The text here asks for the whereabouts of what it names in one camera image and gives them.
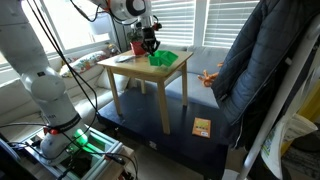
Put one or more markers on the wrist camera with red mount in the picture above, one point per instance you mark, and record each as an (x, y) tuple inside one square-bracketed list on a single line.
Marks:
[(156, 26)]

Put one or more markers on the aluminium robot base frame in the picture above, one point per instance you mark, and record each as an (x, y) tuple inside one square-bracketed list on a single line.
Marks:
[(100, 146)]

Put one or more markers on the white sofa cushion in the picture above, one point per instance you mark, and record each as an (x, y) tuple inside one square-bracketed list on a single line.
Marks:
[(106, 81)]

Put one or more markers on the red dotted open box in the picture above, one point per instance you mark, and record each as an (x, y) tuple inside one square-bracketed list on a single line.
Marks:
[(137, 48)]

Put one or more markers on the wide white window blind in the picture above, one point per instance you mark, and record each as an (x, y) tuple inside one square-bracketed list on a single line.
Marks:
[(173, 20)]

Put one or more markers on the floral patterned pillow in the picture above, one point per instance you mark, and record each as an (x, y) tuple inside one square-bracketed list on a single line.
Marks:
[(85, 63)]

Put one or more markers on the orange booklet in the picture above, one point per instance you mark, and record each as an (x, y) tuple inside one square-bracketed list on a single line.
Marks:
[(201, 127)]

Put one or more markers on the black low platform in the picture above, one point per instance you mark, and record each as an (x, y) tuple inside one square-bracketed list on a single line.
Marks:
[(180, 146)]

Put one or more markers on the green box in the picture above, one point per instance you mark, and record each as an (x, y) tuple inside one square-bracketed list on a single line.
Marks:
[(163, 59)]

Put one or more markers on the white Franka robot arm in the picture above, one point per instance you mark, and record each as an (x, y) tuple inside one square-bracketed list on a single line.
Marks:
[(43, 86)]

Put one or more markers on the light wooden table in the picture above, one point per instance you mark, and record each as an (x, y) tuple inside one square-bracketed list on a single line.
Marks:
[(143, 71)]

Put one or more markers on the white plastic bag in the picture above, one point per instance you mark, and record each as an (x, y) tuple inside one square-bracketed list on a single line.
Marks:
[(293, 133)]

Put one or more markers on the white clothes rack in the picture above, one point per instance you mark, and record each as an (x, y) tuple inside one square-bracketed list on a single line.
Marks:
[(266, 130)]

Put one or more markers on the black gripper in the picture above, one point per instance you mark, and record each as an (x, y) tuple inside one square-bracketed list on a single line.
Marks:
[(149, 35)]

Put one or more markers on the orange plush toy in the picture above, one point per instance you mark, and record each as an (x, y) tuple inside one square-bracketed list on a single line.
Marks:
[(207, 78)]

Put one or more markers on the dark quilted jacket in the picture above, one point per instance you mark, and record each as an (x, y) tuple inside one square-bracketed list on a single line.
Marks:
[(260, 60)]

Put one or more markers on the white paper sheet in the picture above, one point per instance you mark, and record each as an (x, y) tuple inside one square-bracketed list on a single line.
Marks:
[(124, 59)]

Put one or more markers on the green indicator light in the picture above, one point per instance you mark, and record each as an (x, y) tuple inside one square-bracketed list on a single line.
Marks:
[(80, 136)]

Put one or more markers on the yellow board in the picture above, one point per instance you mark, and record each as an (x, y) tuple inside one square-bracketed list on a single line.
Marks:
[(311, 103)]

